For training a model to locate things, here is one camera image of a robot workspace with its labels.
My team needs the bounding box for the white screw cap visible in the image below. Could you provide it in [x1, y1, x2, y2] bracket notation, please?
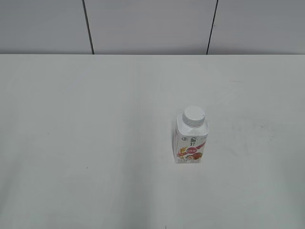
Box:
[183, 106, 205, 127]

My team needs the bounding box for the white yogurt drink bottle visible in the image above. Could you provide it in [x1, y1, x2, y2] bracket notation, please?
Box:
[173, 114, 209, 164]

